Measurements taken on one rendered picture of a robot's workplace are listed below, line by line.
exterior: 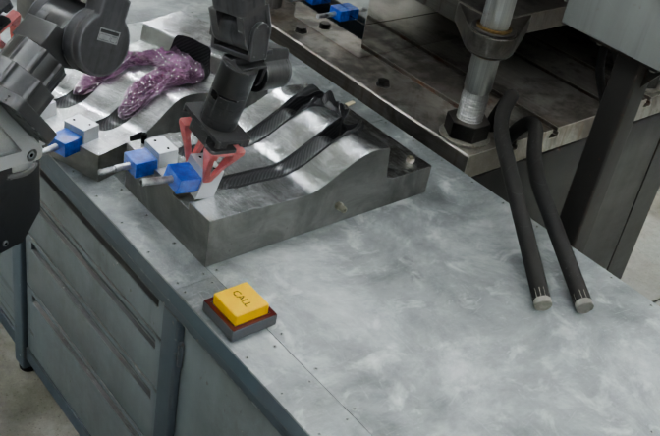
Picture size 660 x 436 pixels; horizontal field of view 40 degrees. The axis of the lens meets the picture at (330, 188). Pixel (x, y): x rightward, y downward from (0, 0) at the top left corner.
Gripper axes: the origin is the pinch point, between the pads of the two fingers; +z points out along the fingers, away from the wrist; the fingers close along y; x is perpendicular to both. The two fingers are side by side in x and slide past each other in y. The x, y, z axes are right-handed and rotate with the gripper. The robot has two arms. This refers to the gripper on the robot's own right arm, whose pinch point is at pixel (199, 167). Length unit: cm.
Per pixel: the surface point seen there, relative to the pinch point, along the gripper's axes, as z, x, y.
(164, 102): 7.6, -12.3, 27.5
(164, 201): 10.2, 0.7, 4.0
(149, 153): 5.6, 1.1, 11.0
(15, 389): 102, -9, 40
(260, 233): 7.8, -9.6, -9.0
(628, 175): 15, -147, -5
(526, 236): -5, -47, -32
